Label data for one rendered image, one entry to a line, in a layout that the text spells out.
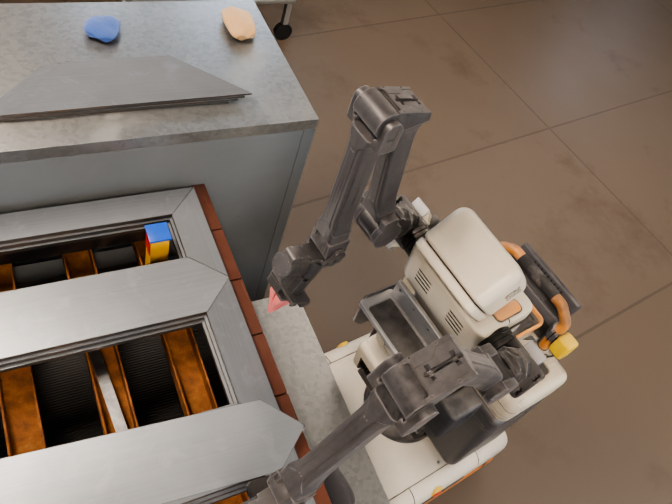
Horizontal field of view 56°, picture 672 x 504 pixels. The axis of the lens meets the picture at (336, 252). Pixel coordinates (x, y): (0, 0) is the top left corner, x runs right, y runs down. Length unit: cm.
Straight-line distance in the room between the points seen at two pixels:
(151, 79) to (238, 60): 31
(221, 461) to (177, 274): 52
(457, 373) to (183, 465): 76
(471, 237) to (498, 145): 264
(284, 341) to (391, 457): 63
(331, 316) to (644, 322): 166
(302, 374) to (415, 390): 90
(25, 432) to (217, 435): 48
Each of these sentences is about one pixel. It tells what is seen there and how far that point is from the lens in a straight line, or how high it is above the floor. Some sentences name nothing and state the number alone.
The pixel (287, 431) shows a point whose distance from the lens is 159.
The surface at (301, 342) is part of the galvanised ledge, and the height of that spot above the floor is 68.
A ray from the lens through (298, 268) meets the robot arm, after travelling 140.
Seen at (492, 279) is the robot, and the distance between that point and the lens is 134.
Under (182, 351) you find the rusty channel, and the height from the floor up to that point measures 68.
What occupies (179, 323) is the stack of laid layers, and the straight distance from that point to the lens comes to 170.
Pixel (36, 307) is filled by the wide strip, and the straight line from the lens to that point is 172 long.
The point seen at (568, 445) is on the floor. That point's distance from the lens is 299.
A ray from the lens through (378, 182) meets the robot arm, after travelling 134.
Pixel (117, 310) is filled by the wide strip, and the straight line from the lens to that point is 170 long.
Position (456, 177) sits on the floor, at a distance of 362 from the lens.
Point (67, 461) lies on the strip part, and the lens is 154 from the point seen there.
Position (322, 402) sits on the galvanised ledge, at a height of 68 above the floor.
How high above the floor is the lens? 231
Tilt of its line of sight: 50 degrees down
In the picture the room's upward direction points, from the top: 23 degrees clockwise
